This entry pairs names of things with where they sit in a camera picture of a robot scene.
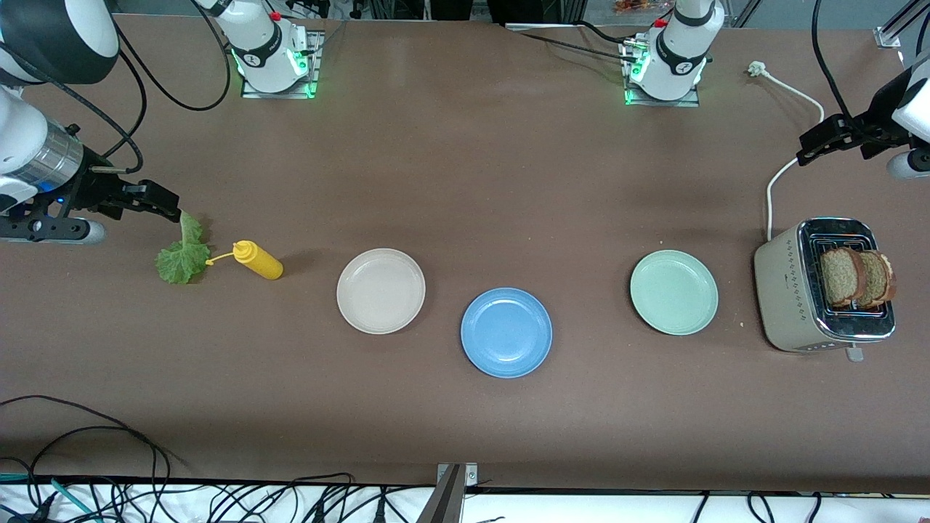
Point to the orange packet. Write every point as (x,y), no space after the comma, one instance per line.
(636,6)

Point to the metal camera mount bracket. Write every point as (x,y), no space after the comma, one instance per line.
(468,476)

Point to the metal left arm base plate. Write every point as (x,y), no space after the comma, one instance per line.
(686,102)

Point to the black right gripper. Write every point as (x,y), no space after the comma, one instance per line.
(97,188)

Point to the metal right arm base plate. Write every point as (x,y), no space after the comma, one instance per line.
(317,65)

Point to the green lettuce leaf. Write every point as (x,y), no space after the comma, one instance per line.
(182,261)

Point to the beige round plate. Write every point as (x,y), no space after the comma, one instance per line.
(381,290)

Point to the blue round plate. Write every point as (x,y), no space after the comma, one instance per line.
(506,333)

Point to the beige and chrome toaster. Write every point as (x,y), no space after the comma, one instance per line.
(785,290)

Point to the brown bread slice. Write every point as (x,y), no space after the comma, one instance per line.
(841,277)
(880,280)

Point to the yellow mustard squeeze bottle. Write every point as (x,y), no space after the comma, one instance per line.
(261,265)

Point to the brown table cover sheet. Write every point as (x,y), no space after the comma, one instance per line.
(508,218)

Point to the mint green round plate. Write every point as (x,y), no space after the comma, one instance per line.
(674,292)

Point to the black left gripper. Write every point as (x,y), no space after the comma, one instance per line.
(866,131)

